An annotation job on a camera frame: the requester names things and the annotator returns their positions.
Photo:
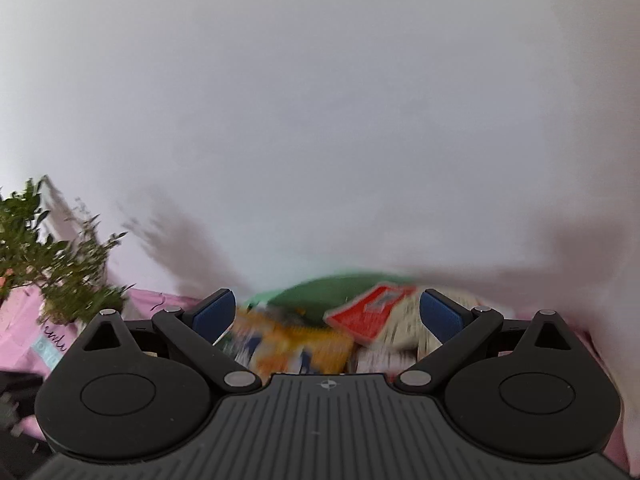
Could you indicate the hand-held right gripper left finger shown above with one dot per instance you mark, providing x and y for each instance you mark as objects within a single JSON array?
[{"x": 215, "y": 310}]

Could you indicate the yellow patterned snack packet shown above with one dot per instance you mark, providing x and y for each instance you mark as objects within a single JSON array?
[{"x": 290, "y": 345}]

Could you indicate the pale pink sachet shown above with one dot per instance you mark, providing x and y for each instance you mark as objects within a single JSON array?
[{"x": 380, "y": 360}]

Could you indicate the green plastic bowl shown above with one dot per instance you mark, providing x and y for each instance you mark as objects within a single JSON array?
[{"x": 310, "y": 300}]

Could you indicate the fine-leaf plant in white cup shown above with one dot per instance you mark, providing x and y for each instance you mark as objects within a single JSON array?
[{"x": 75, "y": 280}]

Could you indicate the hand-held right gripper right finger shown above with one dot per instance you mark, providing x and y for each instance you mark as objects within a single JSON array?
[{"x": 440, "y": 312}]

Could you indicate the pink printed tablecloth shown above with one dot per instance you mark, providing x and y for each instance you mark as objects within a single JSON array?
[{"x": 25, "y": 320}]

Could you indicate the red white barcode snack packet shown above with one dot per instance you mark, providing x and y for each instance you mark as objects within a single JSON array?
[{"x": 370, "y": 317}]

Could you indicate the broad-leaf plant in glass jar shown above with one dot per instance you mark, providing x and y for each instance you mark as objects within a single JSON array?
[{"x": 20, "y": 220}]

